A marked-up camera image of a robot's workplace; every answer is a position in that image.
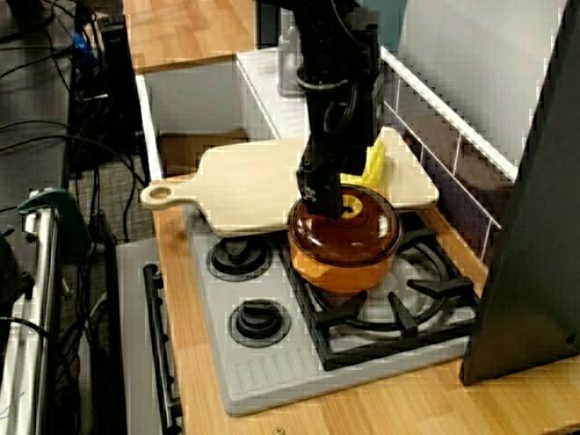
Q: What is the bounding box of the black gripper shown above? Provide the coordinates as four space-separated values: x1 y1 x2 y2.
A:
296 76 385 219

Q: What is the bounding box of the yellow toy corn cob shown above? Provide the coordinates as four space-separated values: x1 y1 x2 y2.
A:
339 138 387 189

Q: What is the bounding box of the smoked lid with yellow knob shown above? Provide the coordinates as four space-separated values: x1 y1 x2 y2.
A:
287 183 404 266

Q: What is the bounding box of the orange toy pot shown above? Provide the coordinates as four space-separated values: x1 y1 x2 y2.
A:
288 226 402 295

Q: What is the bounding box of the black stove knob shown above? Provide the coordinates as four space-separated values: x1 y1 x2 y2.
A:
207 235 273 283
227 297 294 349

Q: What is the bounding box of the grey toy faucet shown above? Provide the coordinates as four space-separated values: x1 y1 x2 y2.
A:
275 8 309 99

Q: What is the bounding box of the black burner grate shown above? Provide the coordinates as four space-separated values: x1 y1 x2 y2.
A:
279 221 481 372

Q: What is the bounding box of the white toy sink basin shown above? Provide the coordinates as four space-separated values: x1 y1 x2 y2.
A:
134 47 318 182

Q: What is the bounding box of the grey stove top plate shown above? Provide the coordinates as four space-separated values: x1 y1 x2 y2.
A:
188 221 481 417

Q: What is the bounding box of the teal box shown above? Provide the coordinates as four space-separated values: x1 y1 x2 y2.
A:
357 0 409 51

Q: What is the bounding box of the black side panel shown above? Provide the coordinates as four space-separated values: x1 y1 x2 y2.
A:
459 0 580 386

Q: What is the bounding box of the green clamp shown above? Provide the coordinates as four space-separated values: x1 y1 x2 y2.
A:
16 186 92 255

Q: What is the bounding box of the beige cutting board with handle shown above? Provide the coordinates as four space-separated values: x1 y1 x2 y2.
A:
139 125 441 239

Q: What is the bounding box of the black oven door handle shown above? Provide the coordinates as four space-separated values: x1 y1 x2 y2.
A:
143 262 182 431

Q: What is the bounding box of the black cable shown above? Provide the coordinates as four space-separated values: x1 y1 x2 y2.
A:
0 314 51 345
0 118 73 132
0 133 137 244

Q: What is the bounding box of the blue cable connector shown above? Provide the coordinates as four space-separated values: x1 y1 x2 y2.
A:
72 29 99 67

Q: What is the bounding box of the aluminium frame rail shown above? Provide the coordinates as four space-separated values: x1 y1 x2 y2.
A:
0 203 63 435

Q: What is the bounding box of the black mount bracket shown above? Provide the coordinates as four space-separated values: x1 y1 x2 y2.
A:
0 228 35 314

